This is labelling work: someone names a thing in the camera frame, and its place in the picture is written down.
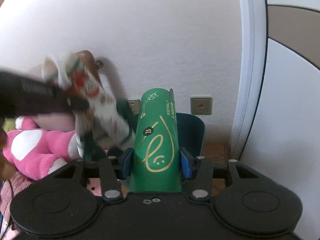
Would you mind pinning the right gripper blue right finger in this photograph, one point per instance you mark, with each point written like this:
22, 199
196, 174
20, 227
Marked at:
188, 164

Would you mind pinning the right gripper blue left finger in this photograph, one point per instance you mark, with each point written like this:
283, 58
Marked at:
125, 164

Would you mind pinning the green cardboard box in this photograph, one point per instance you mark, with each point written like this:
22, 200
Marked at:
157, 116

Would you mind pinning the white red snack wrapper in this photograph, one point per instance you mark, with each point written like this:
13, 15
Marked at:
106, 126

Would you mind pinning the teal trash bin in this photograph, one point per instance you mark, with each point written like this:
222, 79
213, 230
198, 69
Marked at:
190, 134

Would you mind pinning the pink plush toy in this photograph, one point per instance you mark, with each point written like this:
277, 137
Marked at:
36, 152

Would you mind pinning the pink patterned blanket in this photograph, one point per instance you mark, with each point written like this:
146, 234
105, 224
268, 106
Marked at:
17, 183

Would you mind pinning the beige wall power socket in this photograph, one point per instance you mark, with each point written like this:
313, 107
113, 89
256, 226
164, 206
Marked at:
134, 105

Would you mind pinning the white door frame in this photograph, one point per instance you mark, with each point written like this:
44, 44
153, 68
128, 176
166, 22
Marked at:
254, 37

